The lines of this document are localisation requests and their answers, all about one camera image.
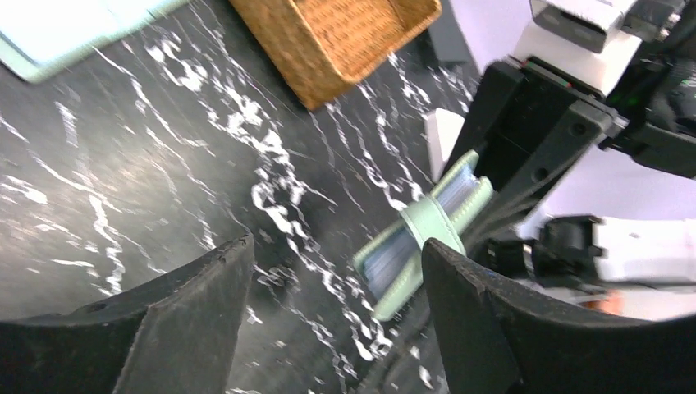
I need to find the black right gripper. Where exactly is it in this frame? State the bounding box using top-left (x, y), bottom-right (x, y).
top-left (444, 1), bottom-right (695, 245)

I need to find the mint green card holder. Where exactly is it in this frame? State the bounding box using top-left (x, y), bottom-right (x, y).
top-left (353, 150), bottom-right (493, 322)

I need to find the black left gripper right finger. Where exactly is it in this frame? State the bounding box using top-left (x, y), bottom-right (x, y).
top-left (421, 239), bottom-right (695, 393)

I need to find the white rectangular box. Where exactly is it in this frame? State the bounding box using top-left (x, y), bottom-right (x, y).
top-left (424, 108), bottom-right (465, 181)

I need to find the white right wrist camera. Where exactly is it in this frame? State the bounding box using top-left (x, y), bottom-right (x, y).
top-left (511, 0), bottom-right (642, 96)

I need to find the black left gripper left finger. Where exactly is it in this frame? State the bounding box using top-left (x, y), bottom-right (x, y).
top-left (1, 235), bottom-right (254, 393)

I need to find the open mint card holder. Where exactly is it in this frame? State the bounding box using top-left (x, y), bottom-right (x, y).
top-left (1, 0), bottom-right (186, 84)

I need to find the wicker divided tray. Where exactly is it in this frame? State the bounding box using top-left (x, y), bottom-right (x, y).
top-left (231, 0), bottom-right (442, 111)

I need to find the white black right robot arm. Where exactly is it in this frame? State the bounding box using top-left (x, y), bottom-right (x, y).
top-left (452, 0), bottom-right (695, 320)

